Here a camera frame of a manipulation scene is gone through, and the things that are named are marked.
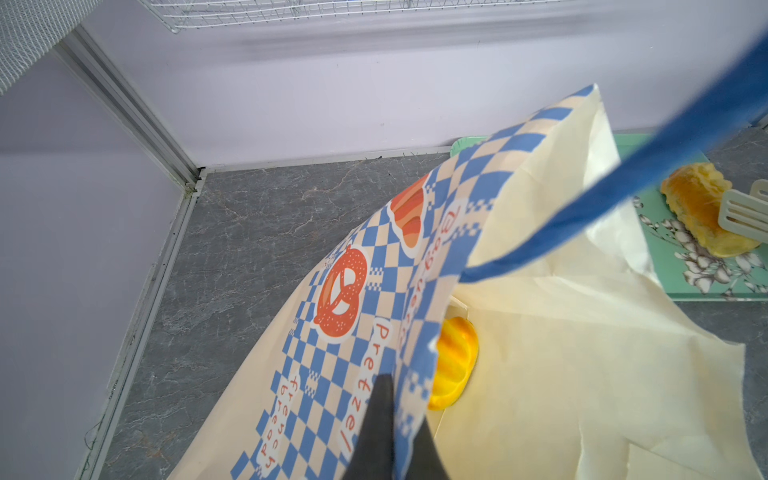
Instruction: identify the ridged yellow fake bread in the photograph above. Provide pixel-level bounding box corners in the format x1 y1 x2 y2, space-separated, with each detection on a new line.
660 162 761 258

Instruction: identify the green floral tray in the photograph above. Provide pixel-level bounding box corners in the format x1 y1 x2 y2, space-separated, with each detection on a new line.
449 131 768 302

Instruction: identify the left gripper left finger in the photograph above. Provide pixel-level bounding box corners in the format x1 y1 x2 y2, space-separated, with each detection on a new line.
342 374 394 480

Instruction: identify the orange round fake bread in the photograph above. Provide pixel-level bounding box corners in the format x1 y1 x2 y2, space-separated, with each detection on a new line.
428 317 479 411

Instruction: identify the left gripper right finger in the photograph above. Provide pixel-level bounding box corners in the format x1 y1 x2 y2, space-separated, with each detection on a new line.
404 416 449 480

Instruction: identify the blue checkered paper bag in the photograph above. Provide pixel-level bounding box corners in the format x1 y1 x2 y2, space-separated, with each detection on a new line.
172 37 767 479

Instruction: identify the small white mesh basket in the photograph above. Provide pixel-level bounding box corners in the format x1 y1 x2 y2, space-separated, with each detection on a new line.
1 0 100 95

